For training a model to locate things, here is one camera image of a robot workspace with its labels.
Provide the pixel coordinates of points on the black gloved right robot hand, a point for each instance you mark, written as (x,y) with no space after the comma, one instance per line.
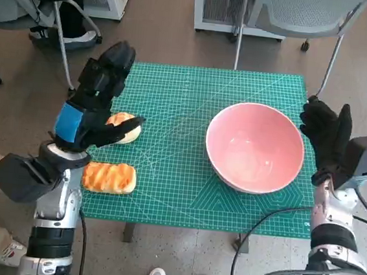
(326,138)

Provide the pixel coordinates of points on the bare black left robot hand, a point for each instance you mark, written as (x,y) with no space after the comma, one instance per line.
(92,102)

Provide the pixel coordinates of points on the round bread bun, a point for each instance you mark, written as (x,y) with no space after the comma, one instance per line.
(120,118)

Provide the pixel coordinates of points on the pink bowl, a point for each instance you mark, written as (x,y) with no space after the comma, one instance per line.
(254,144)

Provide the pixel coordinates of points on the rectangular bread loaf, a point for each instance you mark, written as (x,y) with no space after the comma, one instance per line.
(109,177)

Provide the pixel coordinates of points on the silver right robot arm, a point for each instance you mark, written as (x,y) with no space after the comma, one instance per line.
(331,223)

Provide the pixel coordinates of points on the seated person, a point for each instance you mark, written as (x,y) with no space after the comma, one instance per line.
(71,19)

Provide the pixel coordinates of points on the green cutting mat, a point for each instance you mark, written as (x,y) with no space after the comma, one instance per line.
(179,111)

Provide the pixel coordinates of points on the grey office chair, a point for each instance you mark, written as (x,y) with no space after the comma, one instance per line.
(306,12)
(10,13)

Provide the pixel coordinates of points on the white cabinet dark mesh door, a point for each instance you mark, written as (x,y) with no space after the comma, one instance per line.
(216,4)

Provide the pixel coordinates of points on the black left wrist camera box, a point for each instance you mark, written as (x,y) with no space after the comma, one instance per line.
(20,177)

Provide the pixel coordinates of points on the dark table leg bracket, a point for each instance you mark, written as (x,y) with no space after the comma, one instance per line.
(128,233)
(241,245)

